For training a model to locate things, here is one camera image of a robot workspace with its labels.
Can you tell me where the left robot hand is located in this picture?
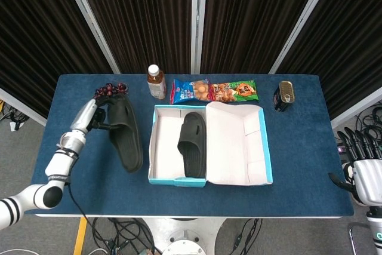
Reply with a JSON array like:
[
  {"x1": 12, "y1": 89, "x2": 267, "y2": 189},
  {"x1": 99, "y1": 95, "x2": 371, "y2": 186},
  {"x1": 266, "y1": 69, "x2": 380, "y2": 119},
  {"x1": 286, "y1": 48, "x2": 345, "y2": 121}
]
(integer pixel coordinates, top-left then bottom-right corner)
[{"x1": 69, "y1": 95, "x2": 128, "y2": 135}]

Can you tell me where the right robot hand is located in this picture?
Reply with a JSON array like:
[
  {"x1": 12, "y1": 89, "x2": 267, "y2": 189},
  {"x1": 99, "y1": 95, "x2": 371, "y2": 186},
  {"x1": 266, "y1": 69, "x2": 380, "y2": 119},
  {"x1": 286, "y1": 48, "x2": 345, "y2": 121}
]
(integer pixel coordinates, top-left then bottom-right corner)
[{"x1": 328, "y1": 127, "x2": 382, "y2": 207}]

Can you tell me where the black rubber slipper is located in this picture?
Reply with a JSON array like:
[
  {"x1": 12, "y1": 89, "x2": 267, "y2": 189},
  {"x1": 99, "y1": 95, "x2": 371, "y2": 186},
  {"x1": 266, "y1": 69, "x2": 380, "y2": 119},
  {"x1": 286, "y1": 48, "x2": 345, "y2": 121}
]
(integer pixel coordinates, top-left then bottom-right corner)
[
  {"x1": 177, "y1": 112, "x2": 207, "y2": 178},
  {"x1": 104, "y1": 96, "x2": 144, "y2": 174}
]

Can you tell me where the white cardboard box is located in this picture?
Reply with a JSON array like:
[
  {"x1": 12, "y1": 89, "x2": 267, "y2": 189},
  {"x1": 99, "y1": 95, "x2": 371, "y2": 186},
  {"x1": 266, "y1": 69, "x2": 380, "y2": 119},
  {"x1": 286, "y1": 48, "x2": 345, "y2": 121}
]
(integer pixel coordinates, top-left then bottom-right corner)
[{"x1": 147, "y1": 101, "x2": 274, "y2": 189}]

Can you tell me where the dark red grape bunch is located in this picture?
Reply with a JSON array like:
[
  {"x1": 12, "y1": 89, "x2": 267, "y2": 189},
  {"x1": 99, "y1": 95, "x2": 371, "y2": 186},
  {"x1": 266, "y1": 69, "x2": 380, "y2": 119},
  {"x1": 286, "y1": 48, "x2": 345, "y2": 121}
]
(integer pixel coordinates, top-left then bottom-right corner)
[{"x1": 94, "y1": 82, "x2": 130, "y2": 99}]

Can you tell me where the tea bottle with white cap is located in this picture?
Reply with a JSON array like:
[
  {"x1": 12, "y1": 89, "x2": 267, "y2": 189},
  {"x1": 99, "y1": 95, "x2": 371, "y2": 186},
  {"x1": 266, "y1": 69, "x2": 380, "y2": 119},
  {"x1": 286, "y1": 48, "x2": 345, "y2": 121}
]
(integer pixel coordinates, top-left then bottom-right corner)
[{"x1": 146, "y1": 64, "x2": 167, "y2": 100}]

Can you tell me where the blue felt covered table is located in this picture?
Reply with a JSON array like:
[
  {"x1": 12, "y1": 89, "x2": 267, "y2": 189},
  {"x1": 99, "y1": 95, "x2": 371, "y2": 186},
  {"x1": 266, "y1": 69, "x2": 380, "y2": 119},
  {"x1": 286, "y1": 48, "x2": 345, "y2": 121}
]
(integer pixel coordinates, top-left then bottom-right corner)
[{"x1": 23, "y1": 73, "x2": 355, "y2": 219}]

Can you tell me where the blue cookie snack bag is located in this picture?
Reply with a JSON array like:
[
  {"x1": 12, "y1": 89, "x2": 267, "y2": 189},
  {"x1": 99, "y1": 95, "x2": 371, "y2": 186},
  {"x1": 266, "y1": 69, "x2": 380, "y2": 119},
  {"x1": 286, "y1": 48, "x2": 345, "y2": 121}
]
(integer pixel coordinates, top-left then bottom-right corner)
[{"x1": 169, "y1": 77, "x2": 213, "y2": 105}]

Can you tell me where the dark tin can gold lid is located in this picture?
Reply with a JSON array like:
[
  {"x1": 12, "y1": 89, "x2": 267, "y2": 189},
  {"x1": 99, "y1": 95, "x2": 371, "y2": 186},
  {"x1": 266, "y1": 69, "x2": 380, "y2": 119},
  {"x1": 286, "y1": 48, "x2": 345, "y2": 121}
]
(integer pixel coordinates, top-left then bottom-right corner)
[{"x1": 272, "y1": 80, "x2": 295, "y2": 113}]

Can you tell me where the yellow floor tape strip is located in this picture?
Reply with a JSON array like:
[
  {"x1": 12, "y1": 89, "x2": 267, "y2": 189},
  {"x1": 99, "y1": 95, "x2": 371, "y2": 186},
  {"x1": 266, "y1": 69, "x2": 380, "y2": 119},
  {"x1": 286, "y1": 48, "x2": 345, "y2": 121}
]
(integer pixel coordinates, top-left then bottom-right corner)
[{"x1": 73, "y1": 217, "x2": 90, "y2": 255}]

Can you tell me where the green orange snack bag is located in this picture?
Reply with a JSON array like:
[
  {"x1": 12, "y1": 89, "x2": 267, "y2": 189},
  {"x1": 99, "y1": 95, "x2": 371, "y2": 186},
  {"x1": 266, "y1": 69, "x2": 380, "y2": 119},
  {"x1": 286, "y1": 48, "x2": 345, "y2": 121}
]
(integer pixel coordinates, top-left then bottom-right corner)
[{"x1": 208, "y1": 79, "x2": 260, "y2": 103}]

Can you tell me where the black floor cable bundle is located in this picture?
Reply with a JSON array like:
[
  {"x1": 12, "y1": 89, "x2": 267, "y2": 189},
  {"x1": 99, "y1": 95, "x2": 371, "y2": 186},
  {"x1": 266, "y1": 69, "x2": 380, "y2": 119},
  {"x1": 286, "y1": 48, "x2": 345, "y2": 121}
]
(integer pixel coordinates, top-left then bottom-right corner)
[
  {"x1": 91, "y1": 217, "x2": 164, "y2": 255},
  {"x1": 355, "y1": 106, "x2": 382, "y2": 145},
  {"x1": 0, "y1": 99, "x2": 29, "y2": 133}
]

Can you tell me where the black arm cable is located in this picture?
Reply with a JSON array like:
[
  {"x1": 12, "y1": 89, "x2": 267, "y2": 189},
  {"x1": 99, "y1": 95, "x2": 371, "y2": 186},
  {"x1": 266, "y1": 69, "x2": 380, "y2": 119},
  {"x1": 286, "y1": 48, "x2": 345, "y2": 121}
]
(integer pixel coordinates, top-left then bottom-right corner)
[{"x1": 65, "y1": 177, "x2": 89, "y2": 219}]

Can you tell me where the black partition panel white frame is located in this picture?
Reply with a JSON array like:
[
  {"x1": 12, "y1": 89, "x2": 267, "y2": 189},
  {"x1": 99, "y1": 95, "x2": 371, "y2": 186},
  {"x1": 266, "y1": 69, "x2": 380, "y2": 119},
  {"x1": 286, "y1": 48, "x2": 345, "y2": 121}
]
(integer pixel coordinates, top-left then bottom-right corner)
[
  {"x1": 0, "y1": 0, "x2": 121, "y2": 127},
  {"x1": 268, "y1": 0, "x2": 382, "y2": 130},
  {"x1": 73, "y1": 0, "x2": 200, "y2": 75},
  {"x1": 198, "y1": 0, "x2": 326, "y2": 75}
]

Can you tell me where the black floor cable with plug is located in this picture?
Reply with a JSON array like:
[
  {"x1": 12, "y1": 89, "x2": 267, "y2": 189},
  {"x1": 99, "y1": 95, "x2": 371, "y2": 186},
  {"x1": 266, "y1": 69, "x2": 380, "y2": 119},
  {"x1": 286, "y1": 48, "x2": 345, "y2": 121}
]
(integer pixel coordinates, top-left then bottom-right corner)
[{"x1": 229, "y1": 218, "x2": 263, "y2": 251}]

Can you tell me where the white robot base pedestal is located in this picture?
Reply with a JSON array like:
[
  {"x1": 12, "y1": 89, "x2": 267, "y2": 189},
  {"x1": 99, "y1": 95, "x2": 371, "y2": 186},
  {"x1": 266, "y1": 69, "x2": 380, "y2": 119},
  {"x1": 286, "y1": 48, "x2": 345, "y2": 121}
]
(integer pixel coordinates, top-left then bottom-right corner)
[{"x1": 141, "y1": 217, "x2": 228, "y2": 255}]

